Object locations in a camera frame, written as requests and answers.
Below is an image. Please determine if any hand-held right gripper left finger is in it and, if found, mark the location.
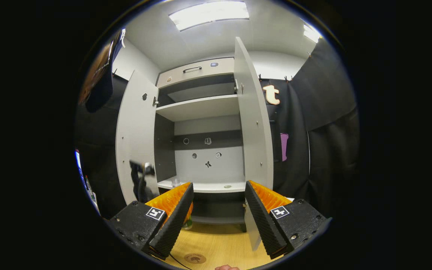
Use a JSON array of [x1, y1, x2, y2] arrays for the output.
[[109, 182, 195, 259]]

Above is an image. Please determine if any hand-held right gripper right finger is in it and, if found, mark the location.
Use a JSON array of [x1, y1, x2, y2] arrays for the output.
[[244, 180, 332, 260]]

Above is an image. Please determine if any green label clear bottle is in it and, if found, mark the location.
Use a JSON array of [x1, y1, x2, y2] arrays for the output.
[[181, 202, 194, 230]]

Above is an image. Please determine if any white cabinet door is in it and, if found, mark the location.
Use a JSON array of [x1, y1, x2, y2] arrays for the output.
[[115, 70, 161, 205], [234, 36, 274, 252]]

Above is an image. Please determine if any white cabinet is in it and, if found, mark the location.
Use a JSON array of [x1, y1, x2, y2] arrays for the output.
[[154, 57, 247, 225]]

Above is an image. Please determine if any white cabinet shelf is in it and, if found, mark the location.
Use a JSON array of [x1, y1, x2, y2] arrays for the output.
[[155, 94, 240, 122], [157, 176, 246, 194]]

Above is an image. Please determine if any white cabinet drawer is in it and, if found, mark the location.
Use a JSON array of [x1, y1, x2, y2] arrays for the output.
[[157, 57, 235, 89]]

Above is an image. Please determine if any black backdrop cloth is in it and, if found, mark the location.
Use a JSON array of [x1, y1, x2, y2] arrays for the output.
[[74, 73, 127, 219], [259, 37, 360, 219]]

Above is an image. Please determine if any large ceiling light panel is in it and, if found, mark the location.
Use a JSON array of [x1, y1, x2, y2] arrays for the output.
[[168, 1, 250, 32]]

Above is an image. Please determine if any small ceiling light panel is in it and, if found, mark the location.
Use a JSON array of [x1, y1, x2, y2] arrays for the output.
[[303, 23, 322, 44]]

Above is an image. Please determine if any thin black cable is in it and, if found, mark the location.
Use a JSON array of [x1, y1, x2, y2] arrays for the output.
[[168, 253, 192, 270]]

